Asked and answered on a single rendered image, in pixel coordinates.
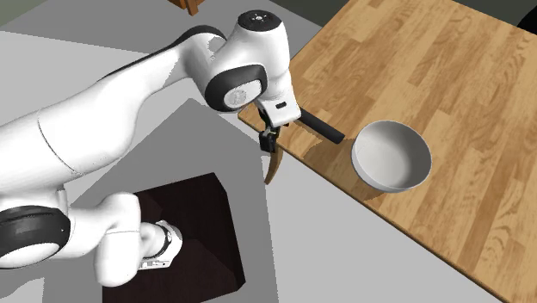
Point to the dark robot stand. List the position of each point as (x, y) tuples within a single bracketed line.
[(205, 226)]

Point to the brown wooden furniture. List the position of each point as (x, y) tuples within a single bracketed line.
[(188, 5)]

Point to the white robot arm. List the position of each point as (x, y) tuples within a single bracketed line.
[(96, 121)]

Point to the white bowl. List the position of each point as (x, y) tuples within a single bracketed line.
[(392, 157)]

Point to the wooden table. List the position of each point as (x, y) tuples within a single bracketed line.
[(419, 67)]

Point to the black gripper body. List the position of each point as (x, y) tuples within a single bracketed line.
[(268, 142)]

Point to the black cylinder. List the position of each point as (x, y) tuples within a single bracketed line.
[(322, 126)]

